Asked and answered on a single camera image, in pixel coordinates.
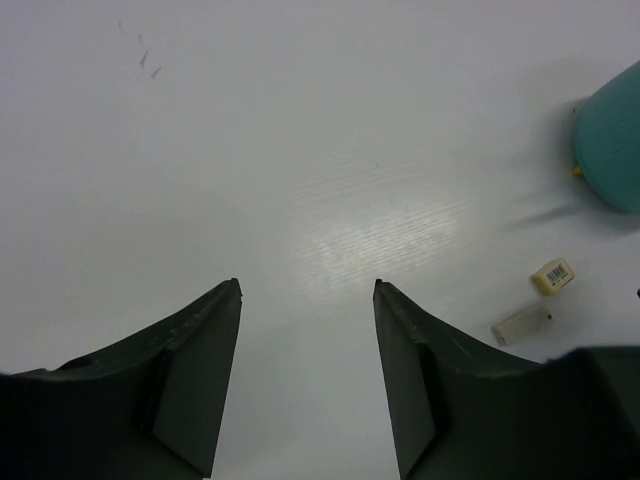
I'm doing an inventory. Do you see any grey white eraser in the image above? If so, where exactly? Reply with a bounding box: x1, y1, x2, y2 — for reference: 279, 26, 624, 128
491, 303, 554, 347

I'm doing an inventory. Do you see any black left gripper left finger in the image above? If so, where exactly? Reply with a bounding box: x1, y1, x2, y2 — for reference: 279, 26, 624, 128
1, 279, 242, 479

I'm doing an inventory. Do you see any teal round organizer container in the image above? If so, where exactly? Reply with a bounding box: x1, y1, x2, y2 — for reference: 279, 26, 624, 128
573, 63, 639, 215

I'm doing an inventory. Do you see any small tan eraser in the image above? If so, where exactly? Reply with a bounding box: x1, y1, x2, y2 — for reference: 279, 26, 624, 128
531, 258, 575, 296

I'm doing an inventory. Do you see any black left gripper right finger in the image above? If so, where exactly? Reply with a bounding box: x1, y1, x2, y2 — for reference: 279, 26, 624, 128
373, 280, 639, 479

